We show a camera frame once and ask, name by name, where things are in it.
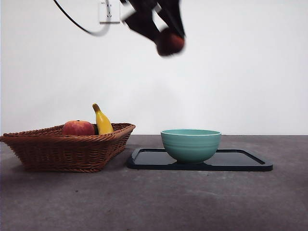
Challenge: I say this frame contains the dark purple plum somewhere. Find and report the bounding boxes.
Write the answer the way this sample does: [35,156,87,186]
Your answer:
[156,28,186,57]

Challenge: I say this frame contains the white wall socket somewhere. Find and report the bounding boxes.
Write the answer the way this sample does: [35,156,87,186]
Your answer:
[100,1,121,25]

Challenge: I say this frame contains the black camera cable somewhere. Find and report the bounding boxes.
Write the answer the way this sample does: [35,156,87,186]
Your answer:
[53,0,137,37]

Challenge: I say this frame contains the dark teal rectangular tray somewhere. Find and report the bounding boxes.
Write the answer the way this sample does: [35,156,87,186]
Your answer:
[127,148,274,172]

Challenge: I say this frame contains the mint green bowl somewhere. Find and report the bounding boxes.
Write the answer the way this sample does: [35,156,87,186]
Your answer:
[160,129,222,165]

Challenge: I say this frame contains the red yellow apple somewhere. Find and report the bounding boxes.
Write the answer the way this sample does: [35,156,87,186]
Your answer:
[62,120,96,136]

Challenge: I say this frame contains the yellow banana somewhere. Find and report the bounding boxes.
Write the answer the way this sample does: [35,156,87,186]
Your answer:
[92,103,115,135]

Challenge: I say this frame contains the brown wicker basket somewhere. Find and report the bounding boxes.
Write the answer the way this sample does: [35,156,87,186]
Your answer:
[0,123,137,173]

